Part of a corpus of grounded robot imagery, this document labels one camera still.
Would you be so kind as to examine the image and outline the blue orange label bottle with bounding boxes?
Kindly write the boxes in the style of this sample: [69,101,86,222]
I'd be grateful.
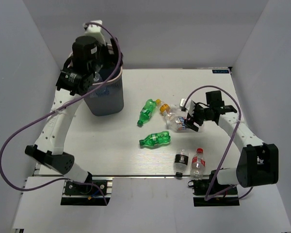
[165,115,191,132]

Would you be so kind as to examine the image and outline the clear unlabelled plastic bottle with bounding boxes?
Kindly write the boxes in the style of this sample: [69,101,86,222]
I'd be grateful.
[170,104,187,116]

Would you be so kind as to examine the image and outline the blue label water bottle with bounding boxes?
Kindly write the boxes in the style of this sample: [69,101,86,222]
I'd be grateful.
[93,67,113,83]

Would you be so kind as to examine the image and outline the green Sprite bottle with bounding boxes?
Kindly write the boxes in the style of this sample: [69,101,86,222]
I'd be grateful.
[137,99,157,127]
[139,131,171,148]

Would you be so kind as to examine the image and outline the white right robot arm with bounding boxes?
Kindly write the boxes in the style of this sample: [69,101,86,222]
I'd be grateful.
[180,90,279,194]

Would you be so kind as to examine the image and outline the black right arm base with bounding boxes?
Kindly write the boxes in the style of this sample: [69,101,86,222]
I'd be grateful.
[187,178,241,207]

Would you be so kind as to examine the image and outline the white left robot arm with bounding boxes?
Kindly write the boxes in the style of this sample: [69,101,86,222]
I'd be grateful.
[25,35,122,194]

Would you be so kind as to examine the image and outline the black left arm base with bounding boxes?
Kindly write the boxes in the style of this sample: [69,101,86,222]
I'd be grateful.
[61,177,113,206]

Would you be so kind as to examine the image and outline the grey mesh waste bin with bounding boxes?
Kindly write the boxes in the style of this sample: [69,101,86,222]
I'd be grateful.
[67,48,125,117]

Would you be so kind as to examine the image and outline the orange label clear bottle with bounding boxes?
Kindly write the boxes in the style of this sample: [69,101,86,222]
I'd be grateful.
[156,99,176,121]

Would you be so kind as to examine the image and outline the black label water bottle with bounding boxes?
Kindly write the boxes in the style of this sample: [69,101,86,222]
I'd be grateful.
[174,149,189,179]

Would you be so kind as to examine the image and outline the red cap clear bottle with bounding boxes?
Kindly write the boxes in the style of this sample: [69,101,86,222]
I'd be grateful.
[190,148,205,180]

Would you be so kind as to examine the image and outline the blue table corner label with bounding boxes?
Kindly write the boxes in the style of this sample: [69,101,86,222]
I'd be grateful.
[212,69,229,74]

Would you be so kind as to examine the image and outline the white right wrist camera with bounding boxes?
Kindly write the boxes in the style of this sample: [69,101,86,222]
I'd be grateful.
[179,98,193,112]

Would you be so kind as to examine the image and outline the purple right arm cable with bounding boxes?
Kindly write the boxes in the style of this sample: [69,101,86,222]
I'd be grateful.
[184,85,254,201]

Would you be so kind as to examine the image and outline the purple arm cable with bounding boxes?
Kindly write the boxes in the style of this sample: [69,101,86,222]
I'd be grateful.
[184,85,254,201]
[0,21,125,204]

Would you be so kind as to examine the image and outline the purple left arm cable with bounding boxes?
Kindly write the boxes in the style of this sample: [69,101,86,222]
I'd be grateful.
[0,21,125,204]

